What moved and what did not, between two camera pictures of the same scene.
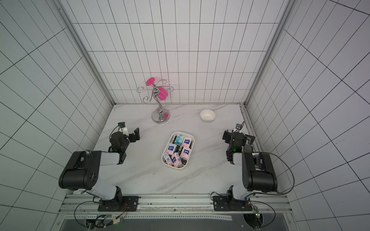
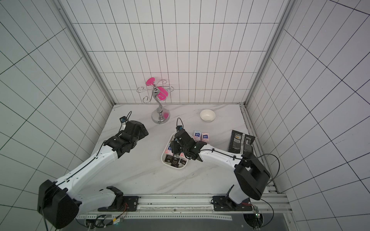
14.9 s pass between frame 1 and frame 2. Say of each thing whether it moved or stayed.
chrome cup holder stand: stayed
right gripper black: moved
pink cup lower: stayed
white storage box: stayed
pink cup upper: stayed
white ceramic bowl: stayed
